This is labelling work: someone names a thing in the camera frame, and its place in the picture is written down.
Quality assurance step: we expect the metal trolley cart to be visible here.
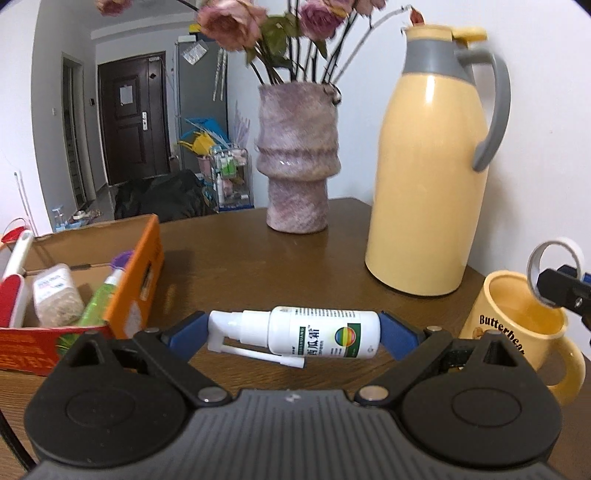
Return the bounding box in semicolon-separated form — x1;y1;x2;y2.
208;145;254;213

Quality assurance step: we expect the green gel bottle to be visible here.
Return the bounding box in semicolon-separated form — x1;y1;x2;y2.
76;250;135;326

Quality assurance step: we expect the blue bag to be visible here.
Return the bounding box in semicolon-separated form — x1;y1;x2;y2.
182;117;227;139

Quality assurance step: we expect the pink ribbed vase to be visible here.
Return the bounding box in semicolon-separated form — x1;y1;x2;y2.
256;82;343;233

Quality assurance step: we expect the clear plastic pouch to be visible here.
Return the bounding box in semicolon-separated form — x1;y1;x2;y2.
181;41;209;66

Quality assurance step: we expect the white tape roll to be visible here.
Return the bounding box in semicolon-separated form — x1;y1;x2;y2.
526;236;585;309

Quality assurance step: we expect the dark brown entrance door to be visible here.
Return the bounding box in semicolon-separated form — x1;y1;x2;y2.
97;51;171;188

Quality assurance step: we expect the grey interior door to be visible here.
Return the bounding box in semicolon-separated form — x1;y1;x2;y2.
61;53;98;209

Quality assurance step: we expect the orange-edged cardboard box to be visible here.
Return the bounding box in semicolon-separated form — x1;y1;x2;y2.
0;213;166;376

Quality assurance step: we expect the bunch of dried pink roses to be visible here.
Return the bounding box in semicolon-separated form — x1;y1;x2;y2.
95;0;426;86

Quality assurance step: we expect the yellow bag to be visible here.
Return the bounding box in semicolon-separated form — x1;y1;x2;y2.
178;131;213;156

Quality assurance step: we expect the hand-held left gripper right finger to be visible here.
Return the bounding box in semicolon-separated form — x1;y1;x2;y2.
355;311;533;408

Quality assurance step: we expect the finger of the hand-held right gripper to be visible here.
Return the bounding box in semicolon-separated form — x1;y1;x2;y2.
536;263;591;344

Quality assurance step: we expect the purple feather decoration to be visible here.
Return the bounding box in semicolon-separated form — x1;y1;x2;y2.
228;104;253;148

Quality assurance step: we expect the grey refrigerator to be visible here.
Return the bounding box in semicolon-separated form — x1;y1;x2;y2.
173;37;230;185

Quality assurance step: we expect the clear toothpick container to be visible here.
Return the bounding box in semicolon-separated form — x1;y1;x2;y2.
31;263;86;326

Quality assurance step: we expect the yellow mug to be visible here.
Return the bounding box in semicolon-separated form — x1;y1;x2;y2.
458;270;586;407

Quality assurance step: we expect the white spray bottle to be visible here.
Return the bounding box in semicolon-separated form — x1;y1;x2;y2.
206;305;382;370

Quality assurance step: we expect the black bag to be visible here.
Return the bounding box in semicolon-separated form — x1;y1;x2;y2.
114;168;218;221

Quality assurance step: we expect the white folded umbrella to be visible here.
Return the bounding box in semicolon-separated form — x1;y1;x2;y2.
212;48;228;103

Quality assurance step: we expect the mop handle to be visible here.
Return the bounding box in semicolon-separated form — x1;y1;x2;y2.
14;171;33;230

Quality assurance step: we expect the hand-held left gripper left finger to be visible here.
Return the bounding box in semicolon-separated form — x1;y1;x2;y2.
60;311;232;408

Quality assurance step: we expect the red lint brush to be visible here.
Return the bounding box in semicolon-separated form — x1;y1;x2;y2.
0;230;36;330

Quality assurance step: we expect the yellow thermos jug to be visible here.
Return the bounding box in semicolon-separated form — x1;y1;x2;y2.
365;25;512;297

